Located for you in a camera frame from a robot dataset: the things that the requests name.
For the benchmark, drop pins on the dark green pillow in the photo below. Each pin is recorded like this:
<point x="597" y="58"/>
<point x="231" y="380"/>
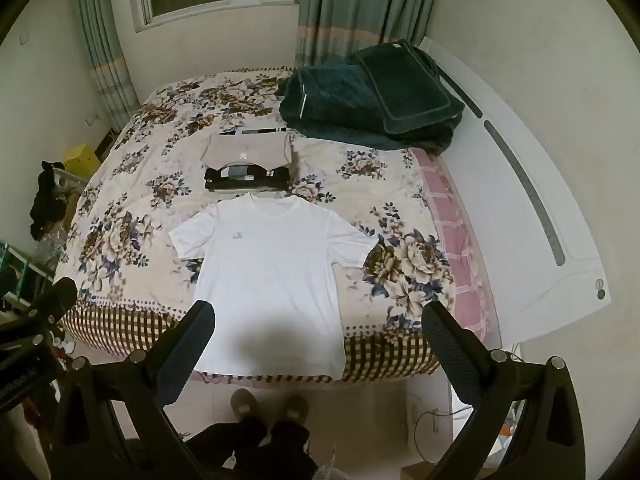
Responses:
<point x="405" y="80"/>

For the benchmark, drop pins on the black cloth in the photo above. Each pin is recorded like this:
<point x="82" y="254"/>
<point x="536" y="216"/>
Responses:
<point x="45" y="200"/>

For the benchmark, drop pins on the grey slipper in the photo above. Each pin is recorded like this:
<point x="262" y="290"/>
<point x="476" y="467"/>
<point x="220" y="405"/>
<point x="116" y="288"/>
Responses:
<point x="245" y="402"/>
<point x="295" y="406"/>

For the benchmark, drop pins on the green striped curtain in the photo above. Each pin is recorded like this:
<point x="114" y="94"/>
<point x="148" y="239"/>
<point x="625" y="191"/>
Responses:
<point x="105" y="60"/>
<point x="350" y="0"/>

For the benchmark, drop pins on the floral bedspread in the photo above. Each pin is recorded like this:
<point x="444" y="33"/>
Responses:
<point x="150" y="195"/>

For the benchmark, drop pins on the beige folded shirt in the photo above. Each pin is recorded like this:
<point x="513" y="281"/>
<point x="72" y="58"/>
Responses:
<point x="250" y="147"/>

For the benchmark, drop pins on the green crate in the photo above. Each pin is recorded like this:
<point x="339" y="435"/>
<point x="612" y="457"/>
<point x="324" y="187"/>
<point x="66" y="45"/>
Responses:
<point x="15" y="265"/>

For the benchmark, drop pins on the yellow box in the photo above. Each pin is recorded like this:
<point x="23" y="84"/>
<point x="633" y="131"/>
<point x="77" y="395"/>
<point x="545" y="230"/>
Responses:
<point x="82" y="157"/>

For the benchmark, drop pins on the white t-shirt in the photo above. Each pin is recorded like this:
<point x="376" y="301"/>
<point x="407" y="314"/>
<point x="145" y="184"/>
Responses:
<point x="270" y="280"/>

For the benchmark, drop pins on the white headboard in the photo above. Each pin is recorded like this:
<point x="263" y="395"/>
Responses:
<point x="505" y="210"/>

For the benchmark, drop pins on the cardboard box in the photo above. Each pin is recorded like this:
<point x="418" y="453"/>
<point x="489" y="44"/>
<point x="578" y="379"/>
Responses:
<point x="417" y="471"/>

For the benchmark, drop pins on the dark green blanket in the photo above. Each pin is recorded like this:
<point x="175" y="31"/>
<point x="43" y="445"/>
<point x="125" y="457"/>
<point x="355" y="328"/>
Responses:
<point x="325" y="105"/>

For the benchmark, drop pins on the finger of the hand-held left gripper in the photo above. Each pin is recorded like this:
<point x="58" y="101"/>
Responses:
<point x="52" y="302"/>

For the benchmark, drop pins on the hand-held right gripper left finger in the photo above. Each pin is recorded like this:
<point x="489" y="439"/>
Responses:
<point x="187" y="355"/>

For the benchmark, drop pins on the pink plaid sheet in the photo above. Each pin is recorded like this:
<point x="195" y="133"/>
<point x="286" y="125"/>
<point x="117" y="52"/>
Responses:
<point x="460" y="260"/>

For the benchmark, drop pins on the striped folded garment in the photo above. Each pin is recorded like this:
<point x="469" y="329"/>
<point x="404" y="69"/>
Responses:
<point x="250" y="131"/>

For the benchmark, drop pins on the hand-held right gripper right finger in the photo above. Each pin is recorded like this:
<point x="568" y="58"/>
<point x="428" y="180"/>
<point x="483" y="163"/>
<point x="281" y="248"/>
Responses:
<point x="450" y="355"/>

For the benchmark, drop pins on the black folded clothes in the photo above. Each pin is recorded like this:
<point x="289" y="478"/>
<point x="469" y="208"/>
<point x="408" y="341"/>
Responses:
<point x="216" y="178"/>

